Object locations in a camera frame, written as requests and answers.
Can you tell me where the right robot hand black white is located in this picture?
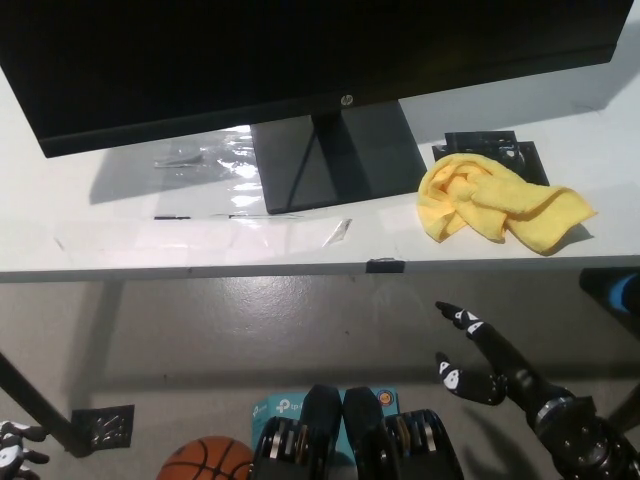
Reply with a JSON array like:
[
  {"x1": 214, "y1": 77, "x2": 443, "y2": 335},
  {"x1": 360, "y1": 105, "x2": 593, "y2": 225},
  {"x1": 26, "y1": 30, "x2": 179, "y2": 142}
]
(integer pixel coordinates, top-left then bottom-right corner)
[{"x1": 433, "y1": 299, "x2": 567, "y2": 417}]

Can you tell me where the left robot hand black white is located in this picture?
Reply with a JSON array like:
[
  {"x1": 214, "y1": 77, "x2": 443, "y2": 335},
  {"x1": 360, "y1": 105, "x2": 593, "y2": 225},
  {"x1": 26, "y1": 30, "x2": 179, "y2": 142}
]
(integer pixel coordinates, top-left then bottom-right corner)
[{"x1": 0, "y1": 419, "x2": 51, "y2": 474}]

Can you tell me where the yellow microfiber cloth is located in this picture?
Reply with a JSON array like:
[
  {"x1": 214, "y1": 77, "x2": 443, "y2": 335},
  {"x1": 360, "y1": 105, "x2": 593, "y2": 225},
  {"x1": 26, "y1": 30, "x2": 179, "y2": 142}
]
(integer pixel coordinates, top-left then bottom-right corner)
[{"x1": 417, "y1": 152, "x2": 599, "y2": 257}]

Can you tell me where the black metal desk leg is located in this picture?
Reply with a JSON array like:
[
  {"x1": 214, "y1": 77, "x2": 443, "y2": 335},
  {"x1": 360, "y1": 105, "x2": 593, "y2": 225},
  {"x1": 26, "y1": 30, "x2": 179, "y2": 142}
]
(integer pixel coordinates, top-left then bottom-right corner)
[{"x1": 0, "y1": 349, "x2": 94, "y2": 458}]

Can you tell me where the black object under desk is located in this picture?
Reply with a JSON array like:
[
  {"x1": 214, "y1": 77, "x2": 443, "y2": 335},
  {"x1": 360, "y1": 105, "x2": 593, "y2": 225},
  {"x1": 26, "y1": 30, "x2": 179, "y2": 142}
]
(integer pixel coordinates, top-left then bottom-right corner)
[{"x1": 579, "y1": 267, "x2": 640, "y2": 326}]

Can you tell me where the black HP monitor with stand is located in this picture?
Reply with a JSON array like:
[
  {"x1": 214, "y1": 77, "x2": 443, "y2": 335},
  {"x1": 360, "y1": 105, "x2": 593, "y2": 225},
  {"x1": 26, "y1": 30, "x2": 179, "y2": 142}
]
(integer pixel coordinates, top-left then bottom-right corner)
[{"x1": 0, "y1": 0, "x2": 636, "y2": 215}]

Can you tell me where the black floor tape patch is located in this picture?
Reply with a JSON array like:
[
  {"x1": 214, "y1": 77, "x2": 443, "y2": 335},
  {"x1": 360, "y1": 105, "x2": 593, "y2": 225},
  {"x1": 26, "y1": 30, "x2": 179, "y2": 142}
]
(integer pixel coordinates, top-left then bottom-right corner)
[{"x1": 69, "y1": 403, "x2": 135, "y2": 448}]

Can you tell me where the blue round object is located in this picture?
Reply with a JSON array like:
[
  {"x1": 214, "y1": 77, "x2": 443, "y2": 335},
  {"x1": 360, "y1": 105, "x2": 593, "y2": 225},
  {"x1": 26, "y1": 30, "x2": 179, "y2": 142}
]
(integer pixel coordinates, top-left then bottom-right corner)
[{"x1": 607, "y1": 273, "x2": 640, "y2": 312}]

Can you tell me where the small black tape piece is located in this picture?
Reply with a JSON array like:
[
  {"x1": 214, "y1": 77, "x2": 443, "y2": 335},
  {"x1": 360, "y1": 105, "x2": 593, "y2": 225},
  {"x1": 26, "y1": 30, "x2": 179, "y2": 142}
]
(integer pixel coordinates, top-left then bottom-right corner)
[{"x1": 365, "y1": 257, "x2": 405, "y2": 274}]

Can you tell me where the orange basketball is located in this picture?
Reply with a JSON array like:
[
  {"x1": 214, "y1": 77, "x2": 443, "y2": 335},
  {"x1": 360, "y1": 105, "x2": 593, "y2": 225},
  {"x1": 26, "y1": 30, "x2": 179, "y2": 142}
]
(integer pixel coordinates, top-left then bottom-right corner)
[{"x1": 157, "y1": 435, "x2": 255, "y2": 480}]

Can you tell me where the clear tape strip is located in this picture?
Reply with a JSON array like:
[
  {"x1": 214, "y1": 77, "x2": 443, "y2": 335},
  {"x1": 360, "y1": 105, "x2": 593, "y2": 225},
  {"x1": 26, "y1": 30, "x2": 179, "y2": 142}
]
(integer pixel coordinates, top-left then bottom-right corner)
[{"x1": 322, "y1": 218, "x2": 354, "y2": 247}]

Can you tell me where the teal tp-link box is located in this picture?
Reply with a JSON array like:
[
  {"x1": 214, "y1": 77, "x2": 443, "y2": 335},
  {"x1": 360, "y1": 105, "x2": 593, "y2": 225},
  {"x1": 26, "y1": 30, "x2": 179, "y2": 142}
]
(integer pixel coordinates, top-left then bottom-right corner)
[{"x1": 250, "y1": 385, "x2": 401, "y2": 466}]

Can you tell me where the clear plastic film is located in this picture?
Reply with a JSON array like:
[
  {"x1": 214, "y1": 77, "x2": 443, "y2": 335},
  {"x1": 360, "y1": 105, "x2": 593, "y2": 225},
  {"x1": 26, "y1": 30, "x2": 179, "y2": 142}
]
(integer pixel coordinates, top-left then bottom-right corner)
[{"x1": 152, "y1": 127, "x2": 261, "y2": 206}]

